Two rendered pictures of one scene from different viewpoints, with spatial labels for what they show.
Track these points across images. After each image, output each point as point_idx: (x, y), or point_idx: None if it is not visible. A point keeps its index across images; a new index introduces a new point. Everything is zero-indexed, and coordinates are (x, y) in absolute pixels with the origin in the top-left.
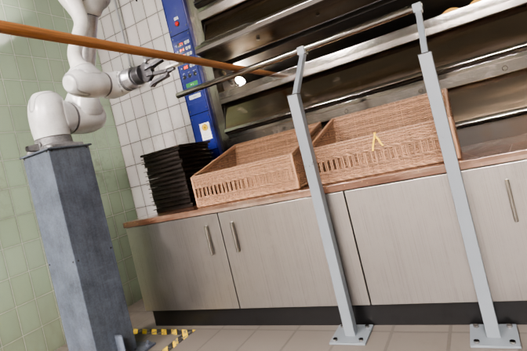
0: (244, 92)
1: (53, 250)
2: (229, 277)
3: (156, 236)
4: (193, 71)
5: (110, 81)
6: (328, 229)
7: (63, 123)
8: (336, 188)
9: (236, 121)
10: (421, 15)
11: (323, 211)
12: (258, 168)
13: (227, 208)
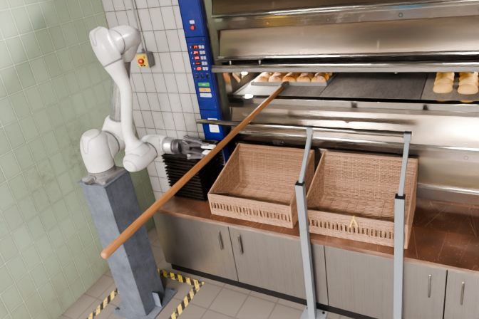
0: (251, 104)
1: (108, 244)
2: (232, 263)
3: (177, 223)
4: (205, 74)
5: (156, 153)
6: (308, 267)
7: (110, 159)
8: (318, 243)
9: None
10: (408, 147)
11: (308, 257)
12: (263, 206)
13: (237, 227)
